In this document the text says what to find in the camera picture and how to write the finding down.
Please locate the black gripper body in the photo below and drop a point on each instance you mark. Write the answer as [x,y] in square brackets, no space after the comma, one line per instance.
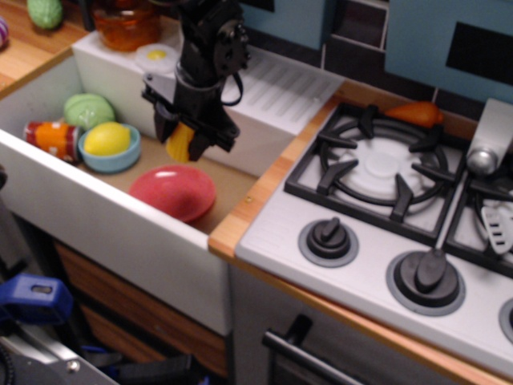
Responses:
[200,108]

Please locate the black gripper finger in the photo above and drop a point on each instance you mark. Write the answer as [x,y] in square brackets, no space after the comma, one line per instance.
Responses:
[199,143]
[166,120]

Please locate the yellow toy corn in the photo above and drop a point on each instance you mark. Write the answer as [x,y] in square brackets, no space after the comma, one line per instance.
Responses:
[177,145]

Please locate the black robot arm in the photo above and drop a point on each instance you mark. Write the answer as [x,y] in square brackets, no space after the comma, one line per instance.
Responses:
[215,45]

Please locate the pink plate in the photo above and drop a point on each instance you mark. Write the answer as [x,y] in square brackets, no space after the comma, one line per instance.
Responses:
[180,191]

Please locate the white toy fried egg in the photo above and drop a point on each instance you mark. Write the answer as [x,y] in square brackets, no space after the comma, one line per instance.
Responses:
[156,58]

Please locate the blue bowl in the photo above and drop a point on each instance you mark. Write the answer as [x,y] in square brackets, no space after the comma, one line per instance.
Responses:
[116,163]

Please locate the yellow toy lemon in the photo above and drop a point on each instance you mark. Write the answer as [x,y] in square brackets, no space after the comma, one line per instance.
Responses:
[107,139]

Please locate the green toy cabbage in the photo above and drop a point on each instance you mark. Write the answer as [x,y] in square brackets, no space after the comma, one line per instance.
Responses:
[88,110]

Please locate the white toy sink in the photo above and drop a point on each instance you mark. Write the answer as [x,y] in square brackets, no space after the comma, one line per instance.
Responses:
[93,213]

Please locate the orange red toy can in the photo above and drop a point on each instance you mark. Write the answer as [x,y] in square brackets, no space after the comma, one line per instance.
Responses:
[56,138]

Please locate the orange transparent jar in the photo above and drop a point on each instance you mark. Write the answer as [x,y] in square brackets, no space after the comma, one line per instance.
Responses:
[126,25]

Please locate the green toy vegetable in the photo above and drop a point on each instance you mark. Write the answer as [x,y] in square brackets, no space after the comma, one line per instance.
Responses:
[45,14]

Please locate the black left stove knob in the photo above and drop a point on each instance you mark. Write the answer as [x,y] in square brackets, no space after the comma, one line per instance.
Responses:
[328,243]

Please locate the black stove knob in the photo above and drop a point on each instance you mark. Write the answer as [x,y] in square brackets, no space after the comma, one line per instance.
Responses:
[424,282]
[505,319]
[328,243]

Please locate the purple striped toy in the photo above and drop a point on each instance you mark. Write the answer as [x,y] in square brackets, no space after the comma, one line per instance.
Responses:
[4,32]

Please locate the wooden drawer front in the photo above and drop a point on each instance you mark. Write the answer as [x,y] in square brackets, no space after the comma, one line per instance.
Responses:
[137,324]

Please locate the black left burner grate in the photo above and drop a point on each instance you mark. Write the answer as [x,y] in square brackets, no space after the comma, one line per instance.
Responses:
[388,173]

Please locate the black burner grate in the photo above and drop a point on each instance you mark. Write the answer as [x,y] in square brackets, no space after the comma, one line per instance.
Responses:
[467,237]
[388,173]

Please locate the grey toy stove top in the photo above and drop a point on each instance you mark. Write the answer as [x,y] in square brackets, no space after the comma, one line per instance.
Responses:
[472,331]

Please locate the blue clamp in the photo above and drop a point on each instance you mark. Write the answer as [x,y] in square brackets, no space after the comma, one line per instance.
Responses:
[35,300]

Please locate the orange toy carrot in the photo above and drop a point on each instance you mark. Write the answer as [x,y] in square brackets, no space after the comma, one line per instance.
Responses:
[422,113]

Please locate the black middle stove knob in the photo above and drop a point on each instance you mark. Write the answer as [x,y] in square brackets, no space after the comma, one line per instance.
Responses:
[424,282]

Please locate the black right burner grate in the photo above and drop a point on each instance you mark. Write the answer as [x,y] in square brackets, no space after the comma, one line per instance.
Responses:
[467,237]

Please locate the silver pot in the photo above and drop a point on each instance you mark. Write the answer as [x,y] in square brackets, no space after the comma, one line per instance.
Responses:
[492,138]

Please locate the grey toy spatula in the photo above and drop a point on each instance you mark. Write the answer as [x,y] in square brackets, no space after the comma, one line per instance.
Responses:
[498,225]

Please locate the black right stove knob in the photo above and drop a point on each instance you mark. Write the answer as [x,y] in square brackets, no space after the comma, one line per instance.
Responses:
[505,319]

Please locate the black oven door handle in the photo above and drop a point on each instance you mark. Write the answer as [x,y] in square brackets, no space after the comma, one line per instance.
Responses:
[291,363]

